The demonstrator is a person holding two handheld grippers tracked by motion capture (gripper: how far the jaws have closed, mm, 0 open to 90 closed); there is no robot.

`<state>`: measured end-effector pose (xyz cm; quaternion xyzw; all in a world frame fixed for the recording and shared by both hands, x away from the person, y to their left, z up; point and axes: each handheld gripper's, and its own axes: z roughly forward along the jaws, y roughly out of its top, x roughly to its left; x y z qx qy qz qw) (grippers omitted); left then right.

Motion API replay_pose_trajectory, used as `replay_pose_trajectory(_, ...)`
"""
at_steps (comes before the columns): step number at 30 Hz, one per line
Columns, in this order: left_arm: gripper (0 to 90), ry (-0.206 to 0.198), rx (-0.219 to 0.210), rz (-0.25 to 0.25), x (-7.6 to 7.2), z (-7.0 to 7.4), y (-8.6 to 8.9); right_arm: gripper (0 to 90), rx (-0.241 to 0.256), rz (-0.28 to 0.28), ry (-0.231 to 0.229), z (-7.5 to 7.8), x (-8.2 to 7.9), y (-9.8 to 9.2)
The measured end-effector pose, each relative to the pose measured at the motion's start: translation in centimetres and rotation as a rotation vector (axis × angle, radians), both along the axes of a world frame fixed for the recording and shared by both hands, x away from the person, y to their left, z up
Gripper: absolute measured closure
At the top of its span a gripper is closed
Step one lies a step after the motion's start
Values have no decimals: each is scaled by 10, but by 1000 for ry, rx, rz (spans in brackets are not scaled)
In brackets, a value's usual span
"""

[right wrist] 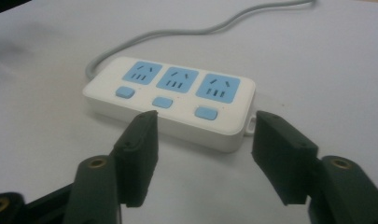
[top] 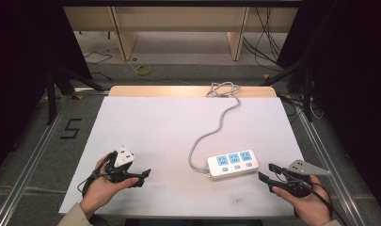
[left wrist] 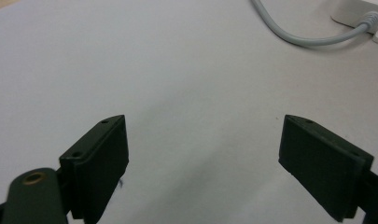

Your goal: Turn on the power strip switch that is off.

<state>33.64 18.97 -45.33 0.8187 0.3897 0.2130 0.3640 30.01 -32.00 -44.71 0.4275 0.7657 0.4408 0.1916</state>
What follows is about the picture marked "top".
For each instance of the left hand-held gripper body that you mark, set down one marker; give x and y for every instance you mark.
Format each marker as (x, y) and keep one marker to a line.
(123, 158)

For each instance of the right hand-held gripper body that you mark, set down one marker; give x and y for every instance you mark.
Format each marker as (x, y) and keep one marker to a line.
(301, 179)

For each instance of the person's right hand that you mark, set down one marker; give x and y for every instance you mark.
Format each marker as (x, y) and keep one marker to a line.
(309, 205)

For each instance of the person's left hand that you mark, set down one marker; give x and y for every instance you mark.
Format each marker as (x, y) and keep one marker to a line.
(101, 190)

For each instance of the white power strip blue sockets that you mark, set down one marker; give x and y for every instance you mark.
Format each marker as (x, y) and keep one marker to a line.
(232, 164)

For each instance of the white table sheet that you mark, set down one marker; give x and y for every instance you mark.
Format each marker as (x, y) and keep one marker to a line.
(153, 132)

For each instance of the black metal stand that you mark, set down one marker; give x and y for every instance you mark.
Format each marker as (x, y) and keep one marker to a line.
(51, 94)
(307, 94)

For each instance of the black curtain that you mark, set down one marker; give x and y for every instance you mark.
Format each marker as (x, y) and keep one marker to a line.
(351, 78)
(19, 62)

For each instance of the light wooden desk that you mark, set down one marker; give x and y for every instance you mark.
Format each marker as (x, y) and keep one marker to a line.
(178, 19)

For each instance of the aluminium rail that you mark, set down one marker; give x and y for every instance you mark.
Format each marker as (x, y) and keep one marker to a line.
(332, 169)
(28, 163)

